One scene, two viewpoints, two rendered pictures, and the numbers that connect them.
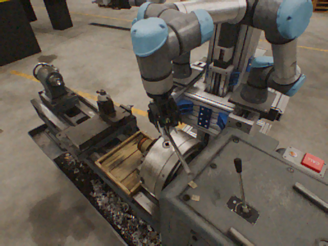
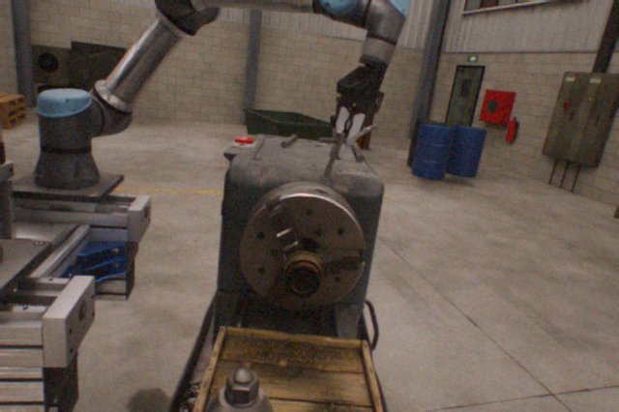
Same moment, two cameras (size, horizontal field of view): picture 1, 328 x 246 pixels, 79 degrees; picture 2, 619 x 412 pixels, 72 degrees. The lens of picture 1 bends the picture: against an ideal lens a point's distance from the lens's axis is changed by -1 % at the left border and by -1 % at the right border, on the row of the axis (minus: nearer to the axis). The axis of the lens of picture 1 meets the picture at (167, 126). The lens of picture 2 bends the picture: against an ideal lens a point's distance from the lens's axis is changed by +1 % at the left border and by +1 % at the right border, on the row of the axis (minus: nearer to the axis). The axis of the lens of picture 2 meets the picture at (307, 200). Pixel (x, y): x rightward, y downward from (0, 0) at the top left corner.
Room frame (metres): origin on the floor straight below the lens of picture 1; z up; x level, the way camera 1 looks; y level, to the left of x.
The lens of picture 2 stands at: (1.27, 0.71, 1.52)
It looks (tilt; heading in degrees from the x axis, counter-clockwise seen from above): 17 degrees down; 226
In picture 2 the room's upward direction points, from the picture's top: 7 degrees clockwise
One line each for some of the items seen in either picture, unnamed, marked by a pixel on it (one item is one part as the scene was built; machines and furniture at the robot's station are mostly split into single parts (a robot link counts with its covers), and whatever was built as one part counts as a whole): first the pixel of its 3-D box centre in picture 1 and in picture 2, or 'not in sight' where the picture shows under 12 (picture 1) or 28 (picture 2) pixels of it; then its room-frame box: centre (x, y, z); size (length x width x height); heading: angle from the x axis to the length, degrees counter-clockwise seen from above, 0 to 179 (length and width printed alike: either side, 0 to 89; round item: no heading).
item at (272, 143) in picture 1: (263, 143); (238, 155); (0.54, -0.38, 1.24); 0.09 x 0.08 x 0.03; 49
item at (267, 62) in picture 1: (263, 70); (67, 117); (0.97, -0.50, 1.33); 0.13 x 0.12 x 0.14; 36
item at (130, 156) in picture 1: (136, 159); (291, 382); (0.74, 0.18, 0.89); 0.36 x 0.30 x 0.04; 139
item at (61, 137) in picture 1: (97, 127); not in sight; (1.00, 0.47, 0.90); 0.47 x 0.30 x 0.06; 139
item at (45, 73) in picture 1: (53, 85); not in sight; (1.35, 0.88, 1.01); 0.30 x 0.20 x 0.29; 49
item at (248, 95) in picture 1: (255, 88); (67, 162); (0.98, -0.50, 1.21); 0.15 x 0.15 x 0.10
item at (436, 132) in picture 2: not in sight; (432, 151); (-5.40, -3.20, 0.44); 0.59 x 0.59 x 0.88
